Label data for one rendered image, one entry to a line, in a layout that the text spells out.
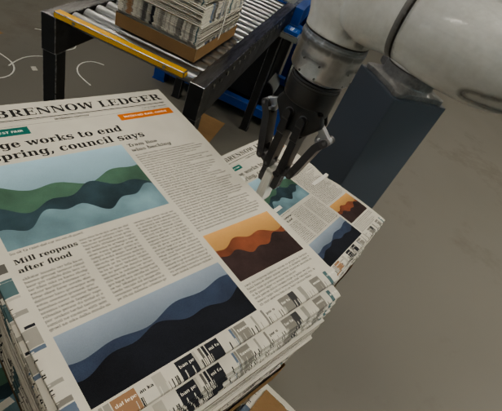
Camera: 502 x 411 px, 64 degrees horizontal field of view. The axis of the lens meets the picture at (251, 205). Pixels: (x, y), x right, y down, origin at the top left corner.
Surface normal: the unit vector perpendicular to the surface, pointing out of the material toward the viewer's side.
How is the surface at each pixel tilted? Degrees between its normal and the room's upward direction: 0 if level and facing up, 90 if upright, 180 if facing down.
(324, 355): 0
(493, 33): 64
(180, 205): 0
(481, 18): 56
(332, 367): 0
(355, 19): 106
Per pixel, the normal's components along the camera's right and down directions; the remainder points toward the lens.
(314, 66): -0.59, 0.38
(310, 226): 0.30, -0.71
